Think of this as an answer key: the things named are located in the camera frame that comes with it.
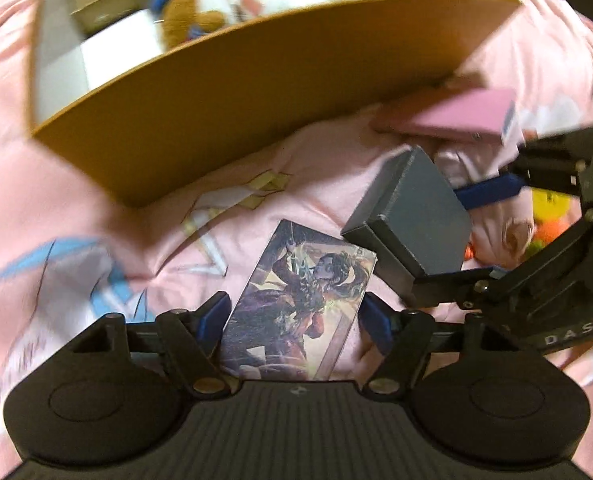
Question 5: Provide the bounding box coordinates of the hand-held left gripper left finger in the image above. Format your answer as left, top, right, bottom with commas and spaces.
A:
71, 292, 230, 396

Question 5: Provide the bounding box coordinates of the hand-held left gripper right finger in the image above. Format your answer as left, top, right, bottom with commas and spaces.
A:
359, 292, 522, 393

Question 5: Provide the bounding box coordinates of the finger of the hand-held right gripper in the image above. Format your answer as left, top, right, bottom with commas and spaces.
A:
454, 125, 593, 211
411, 267, 507, 311

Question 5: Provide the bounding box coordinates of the yellow toy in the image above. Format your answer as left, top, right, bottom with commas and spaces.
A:
531, 187, 572, 223

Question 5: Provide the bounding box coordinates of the dark grey box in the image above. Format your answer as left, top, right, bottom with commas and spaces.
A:
341, 145, 472, 306

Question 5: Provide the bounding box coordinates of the illustrated card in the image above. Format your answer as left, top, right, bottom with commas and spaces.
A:
219, 219, 378, 383

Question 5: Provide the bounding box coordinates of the pink wallet case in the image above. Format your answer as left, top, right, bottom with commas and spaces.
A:
371, 72, 525, 147

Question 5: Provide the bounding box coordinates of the orange cardboard box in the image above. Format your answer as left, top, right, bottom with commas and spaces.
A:
26, 0, 522, 209

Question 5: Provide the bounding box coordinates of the white box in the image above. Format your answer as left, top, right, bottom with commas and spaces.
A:
79, 10, 167, 96

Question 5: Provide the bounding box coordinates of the brown bear plush sailor outfit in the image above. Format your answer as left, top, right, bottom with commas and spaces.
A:
149, 0, 237, 53

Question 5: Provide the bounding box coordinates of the small gold box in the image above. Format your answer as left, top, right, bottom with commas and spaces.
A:
71, 0, 142, 38

